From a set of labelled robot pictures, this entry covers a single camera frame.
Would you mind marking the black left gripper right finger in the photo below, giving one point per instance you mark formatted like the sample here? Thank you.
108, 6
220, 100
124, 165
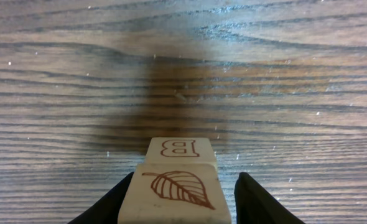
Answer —
255, 205

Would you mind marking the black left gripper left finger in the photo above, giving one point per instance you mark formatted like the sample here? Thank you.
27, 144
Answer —
106, 209

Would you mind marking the wooden leaf number two block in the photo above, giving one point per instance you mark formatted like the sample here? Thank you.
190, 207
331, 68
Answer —
174, 194

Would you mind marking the wooden B block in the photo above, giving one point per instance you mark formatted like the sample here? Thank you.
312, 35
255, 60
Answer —
180, 151

